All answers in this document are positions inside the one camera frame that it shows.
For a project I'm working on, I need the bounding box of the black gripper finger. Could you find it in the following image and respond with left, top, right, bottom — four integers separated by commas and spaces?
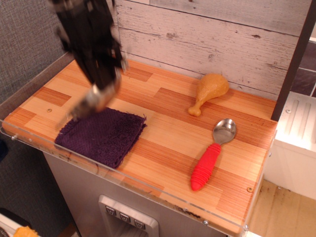
95, 65, 117, 90
78, 59, 98, 84

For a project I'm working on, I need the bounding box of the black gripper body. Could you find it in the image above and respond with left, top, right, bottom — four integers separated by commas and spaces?
56, 9, 127, 71

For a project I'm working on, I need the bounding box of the steel bowl with handles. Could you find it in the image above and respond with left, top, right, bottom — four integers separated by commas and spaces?
55, 72, 121, 130

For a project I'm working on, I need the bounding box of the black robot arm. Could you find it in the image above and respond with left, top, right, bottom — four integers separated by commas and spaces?
48, 0, 125, 90

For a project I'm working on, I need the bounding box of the purple cloth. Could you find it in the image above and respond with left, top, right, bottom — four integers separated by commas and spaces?
55, 108, 146, 169

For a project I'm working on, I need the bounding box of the toy chicken drumstick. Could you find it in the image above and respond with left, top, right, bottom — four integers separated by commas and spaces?
188, 74, 229, 117

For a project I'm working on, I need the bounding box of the grey toy fridge cabinet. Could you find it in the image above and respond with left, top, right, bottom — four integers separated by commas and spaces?
44, 154, 225, 237

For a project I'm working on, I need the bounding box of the silver dispenser panel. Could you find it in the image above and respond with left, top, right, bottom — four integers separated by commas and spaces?
98, 195, 159, 237

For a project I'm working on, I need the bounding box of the orange object bottom left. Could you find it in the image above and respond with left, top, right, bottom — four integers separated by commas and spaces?
13, 226, 39, 237

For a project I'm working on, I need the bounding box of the clear acrylic guard rail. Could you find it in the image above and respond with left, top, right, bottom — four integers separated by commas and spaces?
2, 114, 277, 237

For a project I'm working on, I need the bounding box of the spoon with red handle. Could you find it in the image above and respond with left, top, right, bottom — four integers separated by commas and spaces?
190, 118, 237, 191

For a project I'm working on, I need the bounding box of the dark vertical post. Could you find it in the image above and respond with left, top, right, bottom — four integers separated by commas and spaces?
271, 0, 316, 121

